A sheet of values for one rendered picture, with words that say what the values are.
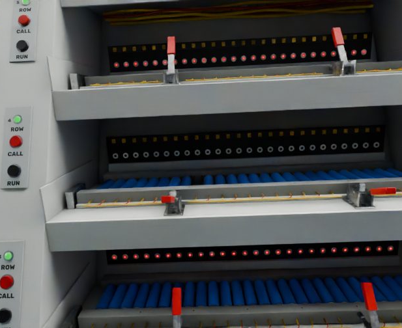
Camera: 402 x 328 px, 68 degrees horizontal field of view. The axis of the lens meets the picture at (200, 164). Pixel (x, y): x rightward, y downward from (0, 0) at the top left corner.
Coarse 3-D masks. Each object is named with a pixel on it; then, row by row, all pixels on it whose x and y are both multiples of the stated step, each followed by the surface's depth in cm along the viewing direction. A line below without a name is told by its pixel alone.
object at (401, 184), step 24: (96, 192) 47; (120, 192) 46; (144, 192) 46; (168, 192) 46; (192, 192) 46; (216, 192) 46; (240, 192) 46; (264, 192) 46; (288, 192) 46; (312, 192) 46; (336, 192) 46
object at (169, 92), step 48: (144, 48) 62; (192, 48) 62; (240, 48) 62; (288, 48) 61; (336, 48) 61; (96, 96) 45; (144, 96) 45; (192, 96) 45; (240, 96) 45; (288, 96) 44; (336, 96) 44; (384, 96) 44
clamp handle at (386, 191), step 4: (360, 184) 42; (364, 184) 42; (360, 188) 42; (364, 188) 42; (380, 188) 36; (384, 188) 35; (388, 188) 35; (392, 188) 35; (360, 192) 41; (364, 192) 40; (368, 192) 39; (372, 192) 38; (376, 192) 37; (380, 192) 36; (384, 192) 35; (388, 192) 35; (392, 192) 35
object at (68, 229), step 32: (192, 160) 59; (224, 160) 59; (256, 160) 59; (288, 160) 58; (320, 160) 58; (352, 160) 58; (64, 192) 47; (64, 224) 42; (96, 224) 42; (128, 224) 42; (160, 224) 41; (192, 224) 41; (224, 224) 41; (256, 224) 41; (288, 224) 41; (320, 224) 41; (352, 224) 41; (384, 224) 41
